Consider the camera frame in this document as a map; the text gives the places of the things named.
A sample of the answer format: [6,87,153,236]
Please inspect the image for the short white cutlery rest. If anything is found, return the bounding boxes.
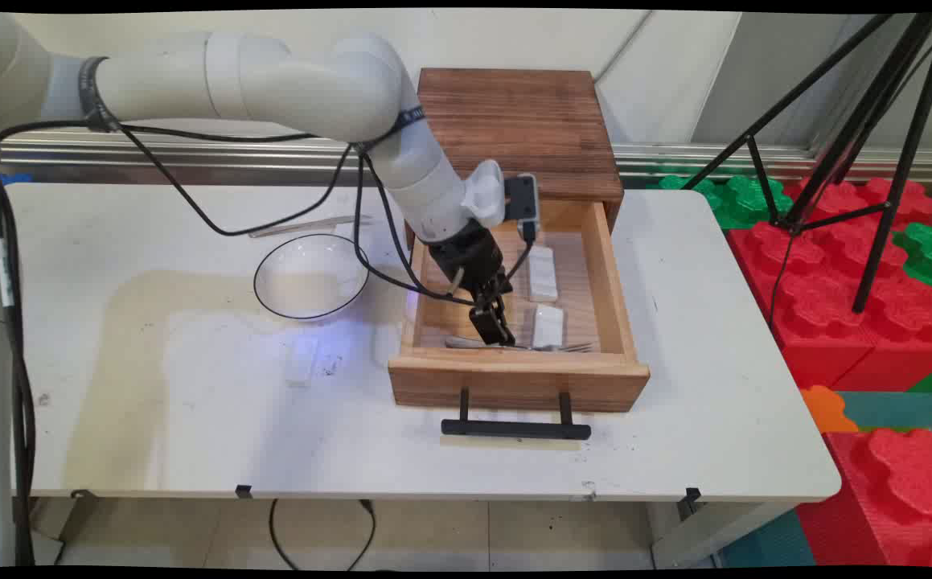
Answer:
[532,304,566,350]

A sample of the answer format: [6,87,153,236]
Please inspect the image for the metal table knife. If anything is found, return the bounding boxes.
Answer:
[248,214,374,239]

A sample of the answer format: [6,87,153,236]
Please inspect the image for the large red foam blocks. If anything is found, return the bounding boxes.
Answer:
[726,177,932,393]

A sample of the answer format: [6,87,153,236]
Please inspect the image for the red foam block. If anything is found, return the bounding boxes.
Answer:
[795,428,932,569]

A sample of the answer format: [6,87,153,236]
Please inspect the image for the metal fork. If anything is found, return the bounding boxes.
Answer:
[444,335,595,355]

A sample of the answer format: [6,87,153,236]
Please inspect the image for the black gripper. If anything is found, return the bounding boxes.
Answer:
[429,220,517,347]

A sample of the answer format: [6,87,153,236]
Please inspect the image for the dark wooden drawer cabinet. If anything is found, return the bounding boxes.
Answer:
[416,68,626,234]

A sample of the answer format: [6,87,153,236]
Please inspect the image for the metal table leg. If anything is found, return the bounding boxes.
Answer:
[15,495,101,565]
[651,500,796,570]

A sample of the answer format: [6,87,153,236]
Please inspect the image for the aluminium wall rail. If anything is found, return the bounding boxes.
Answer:
[0,129,932,184]

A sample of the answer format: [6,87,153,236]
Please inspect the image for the black cable bundle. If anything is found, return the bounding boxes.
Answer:
[0,133,37,568]

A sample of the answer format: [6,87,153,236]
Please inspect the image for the long white cutlery rest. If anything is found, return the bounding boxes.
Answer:
[527,244,560,303]

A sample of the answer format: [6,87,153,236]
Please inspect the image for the orange foam piece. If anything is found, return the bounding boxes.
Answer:
[801,384,860,435]

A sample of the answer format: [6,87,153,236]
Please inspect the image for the teal foam mat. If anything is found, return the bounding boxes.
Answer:
[719,507,817,569]
[836,391,932,432]

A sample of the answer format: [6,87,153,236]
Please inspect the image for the black cable under table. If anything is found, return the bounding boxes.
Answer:
[268,499,377,572]

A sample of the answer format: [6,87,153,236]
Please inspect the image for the white bowl black rim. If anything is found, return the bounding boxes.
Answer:
[253,233,372,324]

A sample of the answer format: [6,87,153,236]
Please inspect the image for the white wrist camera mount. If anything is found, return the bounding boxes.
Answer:
[461,159,507,228]

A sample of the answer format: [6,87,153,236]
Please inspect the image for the black camera tripod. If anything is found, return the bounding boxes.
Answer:
[679,12,932,314]

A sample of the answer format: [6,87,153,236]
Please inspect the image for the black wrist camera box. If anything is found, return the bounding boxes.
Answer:
[504,173,541,242]

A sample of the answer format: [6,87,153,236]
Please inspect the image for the light wooden drawer black handle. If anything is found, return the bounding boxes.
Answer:
[388,198,651,441]

